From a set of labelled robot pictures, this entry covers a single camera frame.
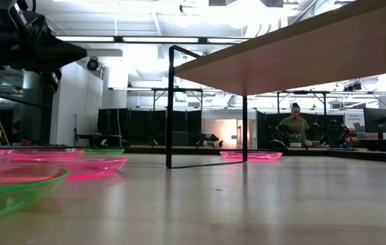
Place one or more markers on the white printed sign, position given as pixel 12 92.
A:
pixel 353 119

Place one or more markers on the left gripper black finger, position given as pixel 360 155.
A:
pixel 71 61
pixel 63 52

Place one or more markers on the background black robot arm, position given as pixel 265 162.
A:
pixel 337 132
pixel 279 136

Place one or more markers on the black round ceiling spotlight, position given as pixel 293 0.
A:
pixel 93 64

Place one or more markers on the background small potted plant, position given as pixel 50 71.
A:
pixel 295 139

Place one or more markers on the translucent pink plastic plate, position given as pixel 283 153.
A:
pixel 36 154
pixel 94 166
pixel 264 156

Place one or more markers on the person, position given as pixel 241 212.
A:
pixel 294 124

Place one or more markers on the overhead rig light bar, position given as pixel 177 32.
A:
pixel 158 39

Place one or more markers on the black aluminium table frame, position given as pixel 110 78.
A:
pixel 383 157

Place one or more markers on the black computer monitor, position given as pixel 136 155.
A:
pixel 376 120

